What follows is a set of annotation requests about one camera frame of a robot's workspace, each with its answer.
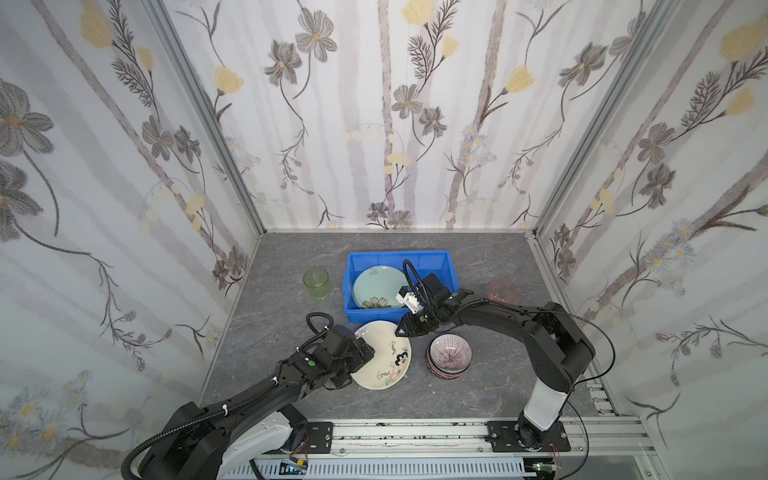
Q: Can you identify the cream plum blossom plate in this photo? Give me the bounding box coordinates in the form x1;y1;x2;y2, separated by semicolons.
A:
352;320;411;391

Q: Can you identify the purple striped top bowl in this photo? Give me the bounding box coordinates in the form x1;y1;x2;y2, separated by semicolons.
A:
426;333;473;373

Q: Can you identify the green flower plate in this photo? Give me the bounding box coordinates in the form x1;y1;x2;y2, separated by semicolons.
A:
353;265;407;309

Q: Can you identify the red patterned bottom bowl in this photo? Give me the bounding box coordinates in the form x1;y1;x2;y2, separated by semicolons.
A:
426;356;467;380

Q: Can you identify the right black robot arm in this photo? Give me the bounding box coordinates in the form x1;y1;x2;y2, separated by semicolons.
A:
396;260;595;451

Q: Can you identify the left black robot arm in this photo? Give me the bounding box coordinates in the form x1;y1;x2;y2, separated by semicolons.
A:
120;312;375;479

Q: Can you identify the blue plastic bin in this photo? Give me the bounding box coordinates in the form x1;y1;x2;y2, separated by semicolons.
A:
343;250;460;324

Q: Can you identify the green glass cup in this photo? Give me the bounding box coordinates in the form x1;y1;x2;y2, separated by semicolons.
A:
303;267;331;300

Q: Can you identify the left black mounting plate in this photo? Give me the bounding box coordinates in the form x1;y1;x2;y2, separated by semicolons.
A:
291;422;334;456

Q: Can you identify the black mounting plate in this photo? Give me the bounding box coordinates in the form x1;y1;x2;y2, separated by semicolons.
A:
291;422;334;456
485;421;571;453

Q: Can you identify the pink glass cup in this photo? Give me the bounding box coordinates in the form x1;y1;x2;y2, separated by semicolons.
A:
488;278;519;303

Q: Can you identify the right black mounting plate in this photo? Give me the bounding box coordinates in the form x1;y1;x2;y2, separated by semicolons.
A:
485;421;571;453

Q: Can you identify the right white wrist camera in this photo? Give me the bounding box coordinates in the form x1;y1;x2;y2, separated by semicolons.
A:
396;286;423;314

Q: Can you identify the white slotted cable duct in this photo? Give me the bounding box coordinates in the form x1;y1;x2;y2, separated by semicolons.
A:
253;457;536;479

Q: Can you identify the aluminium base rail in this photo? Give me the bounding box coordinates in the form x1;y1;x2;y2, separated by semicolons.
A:
158;416;661;480

